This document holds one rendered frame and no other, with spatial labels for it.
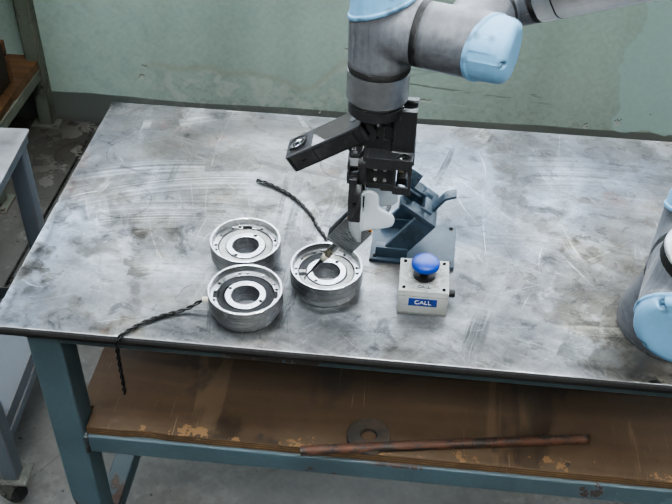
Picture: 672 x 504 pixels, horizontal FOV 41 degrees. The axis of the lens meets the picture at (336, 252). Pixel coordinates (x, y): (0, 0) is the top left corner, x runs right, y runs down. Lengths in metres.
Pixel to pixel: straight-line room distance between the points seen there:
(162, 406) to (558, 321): 0.64
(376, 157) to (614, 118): 2.01
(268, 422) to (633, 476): 0.57
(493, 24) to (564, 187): 0.62
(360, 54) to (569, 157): 0.69
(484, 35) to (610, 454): 0.76
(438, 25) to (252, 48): 1.98
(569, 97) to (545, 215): 1.53
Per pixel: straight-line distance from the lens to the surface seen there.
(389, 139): 1.13
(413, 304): 1.28
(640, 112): 3.08
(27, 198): 2.03
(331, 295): 1.28
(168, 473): 2.13
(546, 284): 1.38
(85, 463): 1.58
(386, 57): 1.05
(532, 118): 3.04
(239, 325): 1.25
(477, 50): 1.00
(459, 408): 1.52
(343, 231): 1.23
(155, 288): 1.35
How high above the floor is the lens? 1.70
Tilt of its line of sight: 40 degrees down
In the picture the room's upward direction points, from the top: 2 degrees clockwise
